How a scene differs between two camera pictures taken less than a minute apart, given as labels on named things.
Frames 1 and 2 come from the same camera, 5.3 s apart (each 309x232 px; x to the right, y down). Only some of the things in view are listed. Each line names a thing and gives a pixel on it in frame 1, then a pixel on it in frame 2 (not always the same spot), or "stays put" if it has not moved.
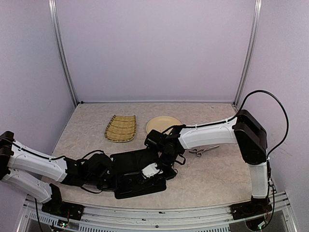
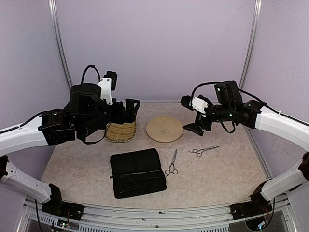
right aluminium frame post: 255,27 stays put
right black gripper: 171,174 → 199,120
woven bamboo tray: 120,128 stays put
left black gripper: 114,184 → 131,113
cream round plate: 161,123 stays put
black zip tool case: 130,181 stays put
